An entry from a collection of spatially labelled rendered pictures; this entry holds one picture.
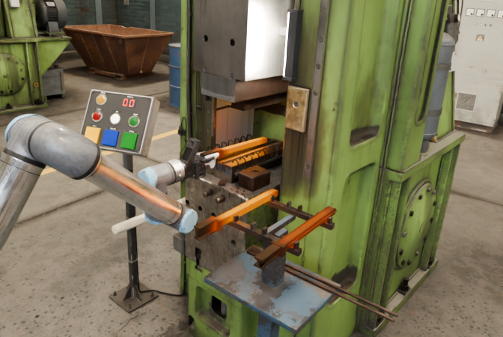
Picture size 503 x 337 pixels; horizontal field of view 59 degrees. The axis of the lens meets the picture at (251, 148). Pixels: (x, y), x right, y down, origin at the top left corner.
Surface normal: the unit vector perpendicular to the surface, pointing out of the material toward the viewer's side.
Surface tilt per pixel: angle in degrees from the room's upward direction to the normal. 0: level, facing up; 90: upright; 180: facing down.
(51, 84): 90
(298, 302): 0
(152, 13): 90
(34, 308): 0
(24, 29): 79
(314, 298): 0
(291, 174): 90
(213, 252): 90
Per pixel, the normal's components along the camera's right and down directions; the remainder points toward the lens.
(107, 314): 0.05, -0.94
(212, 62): -0.66, 0.22
